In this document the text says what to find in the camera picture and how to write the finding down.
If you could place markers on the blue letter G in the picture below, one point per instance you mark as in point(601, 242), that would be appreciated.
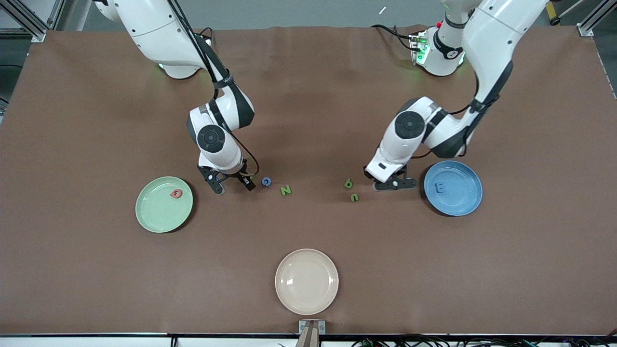
point(263, 181)

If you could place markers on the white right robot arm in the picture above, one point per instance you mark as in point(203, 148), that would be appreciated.
point(154, 29)

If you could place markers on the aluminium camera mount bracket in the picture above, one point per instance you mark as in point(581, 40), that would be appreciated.
point(312, 332)

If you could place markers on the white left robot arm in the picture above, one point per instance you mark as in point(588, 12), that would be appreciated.
point(491, 43)

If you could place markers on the green letter N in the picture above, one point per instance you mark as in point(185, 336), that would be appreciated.
point(285, 190)

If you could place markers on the brown table cover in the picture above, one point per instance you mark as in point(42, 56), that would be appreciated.
point(308, 120)

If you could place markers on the blue letter m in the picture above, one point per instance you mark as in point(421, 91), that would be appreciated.
point(437, 187)

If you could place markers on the red letter Q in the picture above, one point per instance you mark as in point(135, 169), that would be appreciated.
point(173, 194)

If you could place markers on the aluminium frame profile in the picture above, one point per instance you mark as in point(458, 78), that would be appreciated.
point(36, 33)
point(590, 26)

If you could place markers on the cream plate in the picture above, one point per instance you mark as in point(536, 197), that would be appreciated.
point(306, 282)

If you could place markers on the light green plate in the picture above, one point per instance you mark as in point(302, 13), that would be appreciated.
point(159, 212)

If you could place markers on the blue plate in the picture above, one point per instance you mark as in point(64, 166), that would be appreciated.
point(458, 202)

